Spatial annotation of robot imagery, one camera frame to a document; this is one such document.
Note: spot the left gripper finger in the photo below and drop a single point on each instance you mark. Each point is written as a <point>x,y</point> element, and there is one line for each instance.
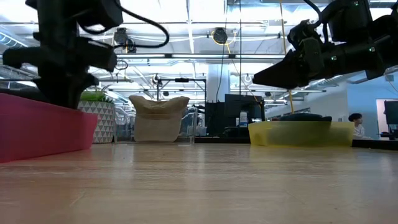
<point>51,93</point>
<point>76,93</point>

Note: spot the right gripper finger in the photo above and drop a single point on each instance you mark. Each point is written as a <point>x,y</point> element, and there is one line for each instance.
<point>286,74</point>

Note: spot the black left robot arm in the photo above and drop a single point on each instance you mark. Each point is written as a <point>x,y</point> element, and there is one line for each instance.
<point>56,18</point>

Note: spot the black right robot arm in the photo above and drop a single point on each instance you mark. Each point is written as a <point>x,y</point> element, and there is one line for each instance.
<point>351,21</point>

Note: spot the red plastic bin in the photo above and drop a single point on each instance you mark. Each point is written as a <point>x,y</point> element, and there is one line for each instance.
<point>46,133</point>

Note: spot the succulent in patterned white pot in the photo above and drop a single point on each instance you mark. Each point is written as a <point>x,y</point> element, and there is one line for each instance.
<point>102,124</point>

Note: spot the black computer monitor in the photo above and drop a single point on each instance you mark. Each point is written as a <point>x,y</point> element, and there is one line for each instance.
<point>391,112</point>
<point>244,105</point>

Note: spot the white bottle with blue label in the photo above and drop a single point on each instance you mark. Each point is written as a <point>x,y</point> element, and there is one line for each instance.
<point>243,119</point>

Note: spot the yellow plastic bin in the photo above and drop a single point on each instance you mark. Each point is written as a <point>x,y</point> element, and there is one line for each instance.
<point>342,133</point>

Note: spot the person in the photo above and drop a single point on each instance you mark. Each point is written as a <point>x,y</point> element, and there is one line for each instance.
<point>359,129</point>

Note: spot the clear plastic bin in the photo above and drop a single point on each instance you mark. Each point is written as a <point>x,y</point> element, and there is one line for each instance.
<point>189,130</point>

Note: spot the black aluminium table frame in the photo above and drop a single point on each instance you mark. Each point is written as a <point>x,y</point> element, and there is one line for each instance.
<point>217,140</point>

